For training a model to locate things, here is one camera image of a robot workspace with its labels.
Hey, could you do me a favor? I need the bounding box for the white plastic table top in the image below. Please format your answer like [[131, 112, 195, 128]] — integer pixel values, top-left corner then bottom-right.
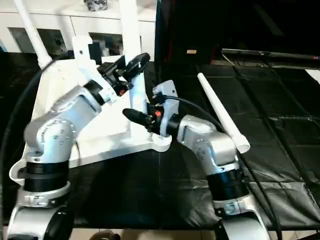
[[9, 56, 172, 183]]

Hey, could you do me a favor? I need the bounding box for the white plastic table leg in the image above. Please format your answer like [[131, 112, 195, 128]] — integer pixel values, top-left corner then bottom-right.
[[118, 0, 152, 110], [197, 72, 251, 154], [12, 0, 54, 71]]

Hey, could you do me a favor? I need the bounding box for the white cabinet with glass doors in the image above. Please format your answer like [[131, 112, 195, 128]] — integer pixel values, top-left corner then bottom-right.
[[0, 0, 157, 60]]

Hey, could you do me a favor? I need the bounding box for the black work mat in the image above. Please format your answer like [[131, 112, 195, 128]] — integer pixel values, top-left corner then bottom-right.
[[0, 50, 320, 231]]

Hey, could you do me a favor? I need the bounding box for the grey bundle of small items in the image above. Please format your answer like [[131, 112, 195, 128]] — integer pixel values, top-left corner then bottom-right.
[[84, 0, 110, 12]]

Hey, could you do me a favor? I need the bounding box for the crumpled black plastic sheet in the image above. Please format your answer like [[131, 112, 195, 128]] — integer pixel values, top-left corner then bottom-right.
[[190, 65, 320, 228]]

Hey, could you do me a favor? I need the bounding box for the dark low furniture silver edge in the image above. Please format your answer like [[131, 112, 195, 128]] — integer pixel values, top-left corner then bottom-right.
[[221, 49, 320, 65]]

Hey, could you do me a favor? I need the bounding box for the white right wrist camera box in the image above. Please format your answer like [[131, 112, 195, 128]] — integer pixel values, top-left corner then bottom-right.
[[151, 81, 176, 109]]

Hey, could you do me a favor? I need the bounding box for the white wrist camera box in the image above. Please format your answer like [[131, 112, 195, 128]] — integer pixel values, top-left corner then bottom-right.
[[72, 35, 99, 70], [151, 81, 176, 109]]

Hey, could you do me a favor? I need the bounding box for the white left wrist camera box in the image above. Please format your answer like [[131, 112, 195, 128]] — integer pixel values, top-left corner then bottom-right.
[[72, 35, 99, 70]]

